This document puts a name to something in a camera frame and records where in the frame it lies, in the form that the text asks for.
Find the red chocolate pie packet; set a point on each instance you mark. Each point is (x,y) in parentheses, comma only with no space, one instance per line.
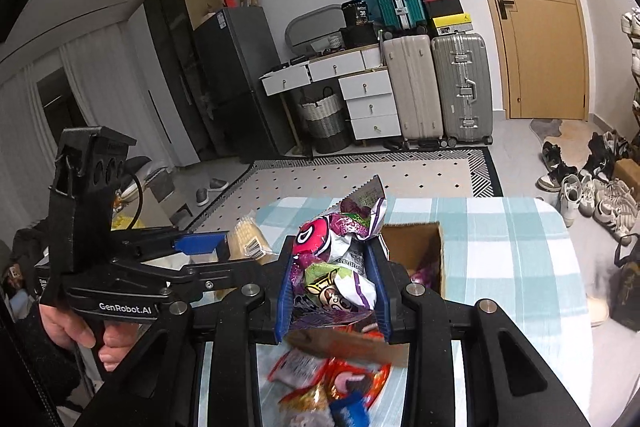
(355,379)

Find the wooden shoe rack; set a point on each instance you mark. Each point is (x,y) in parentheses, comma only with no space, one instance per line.
(636,97)

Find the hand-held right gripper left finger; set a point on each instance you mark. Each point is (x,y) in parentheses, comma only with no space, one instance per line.
(286,302)

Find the yellow plastic bag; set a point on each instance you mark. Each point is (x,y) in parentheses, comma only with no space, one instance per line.
(122,223)

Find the black printed bag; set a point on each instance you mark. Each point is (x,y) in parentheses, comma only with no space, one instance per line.
(357,12)

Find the woven laundry basket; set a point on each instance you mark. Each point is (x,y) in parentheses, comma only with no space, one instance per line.
(325,117)

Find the white drawer dresser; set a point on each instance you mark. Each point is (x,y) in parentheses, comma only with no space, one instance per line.
(367,107)

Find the small white basket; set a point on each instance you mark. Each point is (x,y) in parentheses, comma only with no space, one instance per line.
(332,42)

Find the beige suitcase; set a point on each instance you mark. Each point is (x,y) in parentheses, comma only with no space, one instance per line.
(412,87)

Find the grey door mat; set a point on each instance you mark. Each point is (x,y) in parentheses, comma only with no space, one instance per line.
(550,129)

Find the rows of sneakers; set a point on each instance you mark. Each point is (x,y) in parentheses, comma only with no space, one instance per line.
(632,27)

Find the silver suitcase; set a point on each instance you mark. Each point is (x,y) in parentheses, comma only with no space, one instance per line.
(462,87)

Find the grey oval mirror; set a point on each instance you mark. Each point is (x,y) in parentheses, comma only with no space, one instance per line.
(310,22)

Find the person's left forearm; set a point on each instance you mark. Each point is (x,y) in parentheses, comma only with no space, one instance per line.
(35,372)

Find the wooden door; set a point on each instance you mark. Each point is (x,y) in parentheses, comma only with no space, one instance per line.
(532,7)

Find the blue cookie packet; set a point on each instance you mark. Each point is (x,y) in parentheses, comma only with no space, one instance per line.
(350,414)

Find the black storage box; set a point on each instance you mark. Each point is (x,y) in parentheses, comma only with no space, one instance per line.
(360,37)

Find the person's left hand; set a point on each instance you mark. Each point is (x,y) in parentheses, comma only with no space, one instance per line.
(65,329)

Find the dark glass wardrobe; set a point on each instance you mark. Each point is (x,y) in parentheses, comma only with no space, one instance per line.
(170,57)

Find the purple cartoon snack packet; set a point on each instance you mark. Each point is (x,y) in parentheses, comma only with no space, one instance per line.
(340,252)

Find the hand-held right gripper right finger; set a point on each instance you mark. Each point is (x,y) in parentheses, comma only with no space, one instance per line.
(381,302)

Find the cardboard box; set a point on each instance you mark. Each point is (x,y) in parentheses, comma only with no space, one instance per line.
(415,247)

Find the pile of assorted shoes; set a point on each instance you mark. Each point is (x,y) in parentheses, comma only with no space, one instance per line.
(590,192)

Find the white curtain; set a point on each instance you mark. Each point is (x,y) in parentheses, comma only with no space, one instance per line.
(85,97)

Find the white red small snack packet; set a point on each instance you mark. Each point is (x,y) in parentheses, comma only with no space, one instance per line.
(295,364)

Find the teal checked tablecloth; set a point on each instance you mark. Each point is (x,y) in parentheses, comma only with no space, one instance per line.
(500,257)

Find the plain purple snack packet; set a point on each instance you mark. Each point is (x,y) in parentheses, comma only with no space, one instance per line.
(425,276)

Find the pale yellow wafer packet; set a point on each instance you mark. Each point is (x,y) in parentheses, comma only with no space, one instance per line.
(250,237)

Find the black paper bag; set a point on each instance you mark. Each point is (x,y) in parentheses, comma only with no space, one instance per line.
(627,292)

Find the dark grey refrigerator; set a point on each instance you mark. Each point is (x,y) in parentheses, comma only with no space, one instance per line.
(235,77)

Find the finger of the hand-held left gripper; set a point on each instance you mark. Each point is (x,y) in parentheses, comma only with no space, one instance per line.
(200,244)
(220,277)

